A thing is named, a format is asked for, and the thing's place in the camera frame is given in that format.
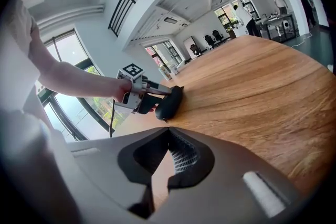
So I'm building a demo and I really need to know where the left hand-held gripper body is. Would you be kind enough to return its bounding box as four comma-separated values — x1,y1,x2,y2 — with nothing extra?
114,62,165,115

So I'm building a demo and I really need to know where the person's left forearm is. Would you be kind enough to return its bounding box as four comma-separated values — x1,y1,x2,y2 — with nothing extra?
36,59,124,103

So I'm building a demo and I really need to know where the person's left hand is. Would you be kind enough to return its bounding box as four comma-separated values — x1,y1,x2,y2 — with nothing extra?
114,80,132,103

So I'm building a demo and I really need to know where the black office chair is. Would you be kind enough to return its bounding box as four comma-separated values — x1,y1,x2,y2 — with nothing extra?
212,30,224,47

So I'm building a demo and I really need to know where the person's white printed t-shirt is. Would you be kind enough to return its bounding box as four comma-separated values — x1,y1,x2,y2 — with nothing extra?
0,0,79,224

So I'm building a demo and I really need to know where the dark brown zipper pouch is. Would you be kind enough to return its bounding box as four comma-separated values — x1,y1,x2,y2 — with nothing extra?
154,86,184,122

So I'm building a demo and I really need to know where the black metal workbench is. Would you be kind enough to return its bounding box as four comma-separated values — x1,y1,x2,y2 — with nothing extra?
256,13,300,43

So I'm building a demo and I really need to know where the black framed window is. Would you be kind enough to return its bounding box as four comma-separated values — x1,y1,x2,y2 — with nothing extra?
36,28,119,142
144,40,184,71

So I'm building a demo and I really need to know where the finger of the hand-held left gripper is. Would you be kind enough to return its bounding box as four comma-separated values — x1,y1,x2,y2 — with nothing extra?
146,81,174,95

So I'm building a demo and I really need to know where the long white cable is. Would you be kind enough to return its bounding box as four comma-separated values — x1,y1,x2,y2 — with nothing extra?
290,31,313,48

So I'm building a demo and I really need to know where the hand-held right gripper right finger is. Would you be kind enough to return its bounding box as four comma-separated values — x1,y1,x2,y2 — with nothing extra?
157,127,301,224

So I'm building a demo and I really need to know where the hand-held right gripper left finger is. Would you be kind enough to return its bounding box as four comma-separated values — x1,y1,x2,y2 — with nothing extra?
65,127,170,224

